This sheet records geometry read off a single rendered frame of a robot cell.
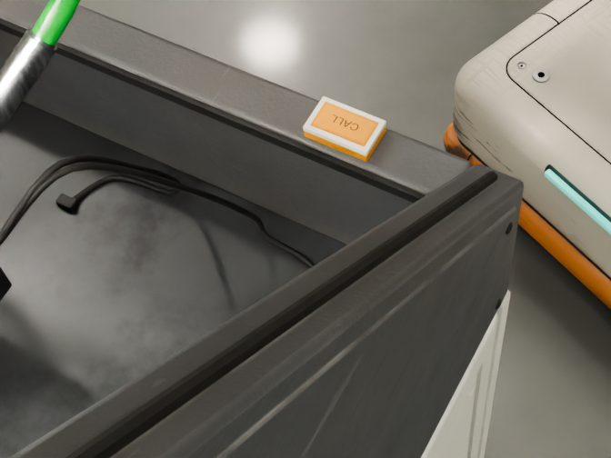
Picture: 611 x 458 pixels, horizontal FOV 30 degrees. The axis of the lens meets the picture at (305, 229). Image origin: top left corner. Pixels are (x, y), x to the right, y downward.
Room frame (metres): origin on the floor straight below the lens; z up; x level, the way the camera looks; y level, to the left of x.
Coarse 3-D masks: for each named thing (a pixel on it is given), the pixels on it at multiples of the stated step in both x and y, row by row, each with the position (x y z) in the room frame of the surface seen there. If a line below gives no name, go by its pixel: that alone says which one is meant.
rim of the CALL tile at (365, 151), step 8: (320, 104) 0.48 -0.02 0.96; (336, 104) 0.48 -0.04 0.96; (352, 112) 0.47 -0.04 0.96; (360, 112) 0.47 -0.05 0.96; (312, 120) 0.47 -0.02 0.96; (376, 120) 0.46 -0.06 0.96; (384, 120) 0.46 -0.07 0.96; (304, 128) 0.46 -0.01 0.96; (312, 128) 0.46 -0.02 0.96; (376, 128) 0.45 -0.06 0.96; (320, 136) 0.45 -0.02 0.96; (328, 136) 0.45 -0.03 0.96; (336, 136) 0.45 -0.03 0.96; (376, 136) 0.44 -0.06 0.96; (344, 144) 0.44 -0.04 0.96; (352, 144) 0.44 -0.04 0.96; (368, 144) 0.44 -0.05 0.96; (360, 152) 0.43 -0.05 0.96; (368, 152) 0.43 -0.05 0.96
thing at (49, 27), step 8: (56, 0) 0.41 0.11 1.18; (64, 0) 0.41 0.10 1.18; (72, 0) 0.41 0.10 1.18; (48, 8) 0.41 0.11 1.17; (56, 8) 0.41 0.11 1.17; (64, 8) 0.41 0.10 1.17; (72, 8) 0.41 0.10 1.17; (40, 16) 0.41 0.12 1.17; (48, 16) 0.40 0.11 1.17; (56, 16) 0.40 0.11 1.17; (64, 16) 0.40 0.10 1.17; (72, 16) 0.41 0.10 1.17; (40, 24) 0.40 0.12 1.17; (48, 24) 0.40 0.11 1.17; (56, 24) 0.40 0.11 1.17; (64, 24) 0.40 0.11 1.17; (40, 32) 0.40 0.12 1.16; (48, 32) 0.40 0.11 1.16; (56, 32) 0.40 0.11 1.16; (48, 40) 0.40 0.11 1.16; (56, 40) 0.40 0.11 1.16
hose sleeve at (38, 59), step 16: (32, 32) 0.40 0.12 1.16; (16, 48) 0.40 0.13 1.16; (32, 48) 0.39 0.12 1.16; (48, 48) 0.39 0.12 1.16; (16, 64) 0.39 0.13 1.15; (32, 64) 0.39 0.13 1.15; (0, 80) 0.39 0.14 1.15; (16, 80) 0.39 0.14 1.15; (32, 80) 0.39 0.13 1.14; (0, 96) 0.38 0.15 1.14; (16, 96) 0.38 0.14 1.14; (0, 112) 0.38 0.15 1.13; (0, 128) 0.37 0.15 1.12
